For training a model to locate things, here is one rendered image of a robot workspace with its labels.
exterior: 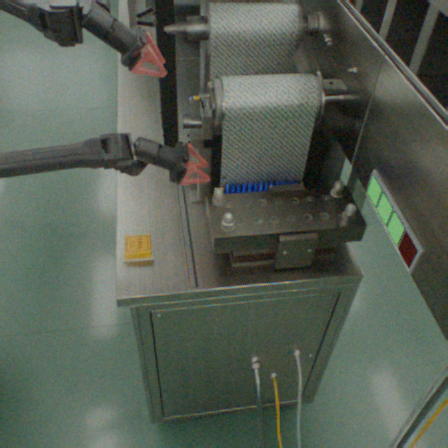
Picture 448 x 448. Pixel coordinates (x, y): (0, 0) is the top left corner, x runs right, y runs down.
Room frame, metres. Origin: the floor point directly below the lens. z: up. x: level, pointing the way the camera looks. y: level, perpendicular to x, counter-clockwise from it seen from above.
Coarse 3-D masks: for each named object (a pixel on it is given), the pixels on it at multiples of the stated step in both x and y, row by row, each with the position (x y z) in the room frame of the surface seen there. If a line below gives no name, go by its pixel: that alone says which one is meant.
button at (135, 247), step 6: (126, 240) 0.86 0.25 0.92; (132, 240) 0.87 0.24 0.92; (138, 240) 0.87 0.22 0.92; (144, 240) 0.87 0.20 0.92; (126, 246) 0.84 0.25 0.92; (132, 246) 0.84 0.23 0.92; (138, 246) 0.84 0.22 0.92; (144, 246) 0.85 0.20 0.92; (150, 246) 0.85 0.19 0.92; (126, 252) 0.82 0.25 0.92; (132, 252) 0.82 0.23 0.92; (138, 252) 0.82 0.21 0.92; (144, 252) 0.82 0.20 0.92; (150, 252) 0.83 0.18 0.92; (126, 258) 0.81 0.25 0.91; (132, 258) 0.82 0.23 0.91; (138, 258) 0.82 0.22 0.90; (144, 258) 0.82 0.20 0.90
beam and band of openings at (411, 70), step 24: (360, 0) 1.15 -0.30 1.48; (384, 0) 1.15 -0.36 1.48; (408, 0) 0.99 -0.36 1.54; (432, 0) 0.86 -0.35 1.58; (384, 24) 1.01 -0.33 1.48; (408, 24) 1.00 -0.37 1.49; (432, 24) 0.84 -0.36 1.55; (384, 48) 0.97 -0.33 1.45; (408, 48) 0.96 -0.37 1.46; (432, 48) 0.84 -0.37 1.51; (408, 72) 0.86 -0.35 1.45; (432, 72) 0.84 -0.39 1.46; (432, 96) 0.77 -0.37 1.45
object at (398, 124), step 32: (320, 0) 1.38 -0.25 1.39; (352, 32) 1.13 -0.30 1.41; (320, 64) 1.29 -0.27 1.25; (352, 64) 1.09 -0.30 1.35; (384, 64) 0.95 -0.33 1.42; (352, 96) 1.05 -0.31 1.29; (384, 96) 0.91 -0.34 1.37; (416, 96) 0.80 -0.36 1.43; (352, 128) 1.01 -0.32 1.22; (384, 128) 0.87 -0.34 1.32; (416, 128) 0.77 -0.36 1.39; (352, 160) 0.96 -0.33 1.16; (384, 160) 0.83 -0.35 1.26; (416, 160) 0.73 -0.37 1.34; (416, 192) 0.69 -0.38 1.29; (416, 224) 0.66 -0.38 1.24
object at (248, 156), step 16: (288, 128) 1.02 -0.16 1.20; (304, 128) 1.03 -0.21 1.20; (224, 144) 0.99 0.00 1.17; (240, 144) 1.00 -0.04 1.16; (256, 144) 1.01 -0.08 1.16; (272, 144) 1.02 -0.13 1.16; (288, 144) 1.02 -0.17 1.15; (304, 144) 1.03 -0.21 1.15; (224, 160) 0.99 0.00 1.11; (240, 160) 1.00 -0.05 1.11; (256, 160) 1.01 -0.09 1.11; (272, 160) 1.02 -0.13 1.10; (288, 160) 1.03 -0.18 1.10; (304, 160) 1.03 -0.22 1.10; (224, 176) 0.99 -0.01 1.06; (240, 176) 1.00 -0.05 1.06; (256, 176) 1.01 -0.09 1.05; (272, 176) 1.02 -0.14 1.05; (288, 176) 1.03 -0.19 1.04
